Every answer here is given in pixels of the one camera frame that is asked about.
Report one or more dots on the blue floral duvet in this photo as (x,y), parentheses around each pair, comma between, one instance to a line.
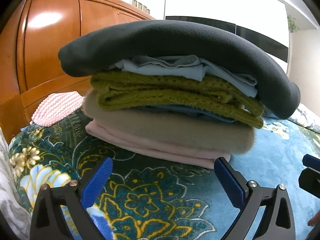
(306,118)

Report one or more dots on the operator right hand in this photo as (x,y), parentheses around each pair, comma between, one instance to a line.
(314,220)

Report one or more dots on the wooden headboard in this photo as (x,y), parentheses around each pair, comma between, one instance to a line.
(30,42)

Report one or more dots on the pink folded garment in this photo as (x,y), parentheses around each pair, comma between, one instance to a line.
(156,149)

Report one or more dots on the olive green knit sweater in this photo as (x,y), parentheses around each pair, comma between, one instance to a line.
(118,90)

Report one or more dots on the black and white fleece jacket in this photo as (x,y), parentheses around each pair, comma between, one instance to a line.
(99,49)

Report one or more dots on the white black sliding wardrobe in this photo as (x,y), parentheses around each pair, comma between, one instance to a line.
(263,22)

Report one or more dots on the teal floral bed blanket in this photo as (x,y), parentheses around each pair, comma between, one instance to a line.
(147,198)

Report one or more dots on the wall switch panel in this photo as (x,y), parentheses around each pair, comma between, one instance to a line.
(140,6)

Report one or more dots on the light blue folded garment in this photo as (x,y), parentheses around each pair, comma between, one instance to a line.
(190,66)

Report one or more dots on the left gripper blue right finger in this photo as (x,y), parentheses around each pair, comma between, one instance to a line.
(277,221)

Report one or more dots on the green hanging plant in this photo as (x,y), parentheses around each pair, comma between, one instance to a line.
(291,24)

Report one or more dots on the beige folded garment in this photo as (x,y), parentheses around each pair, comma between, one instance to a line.
(237,138)

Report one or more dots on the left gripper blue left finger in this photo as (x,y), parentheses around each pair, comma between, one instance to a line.
(48,221)

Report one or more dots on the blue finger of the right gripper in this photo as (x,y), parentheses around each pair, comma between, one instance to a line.
(309,177)

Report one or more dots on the pink white striped cloth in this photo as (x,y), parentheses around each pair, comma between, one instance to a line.
(56,107)

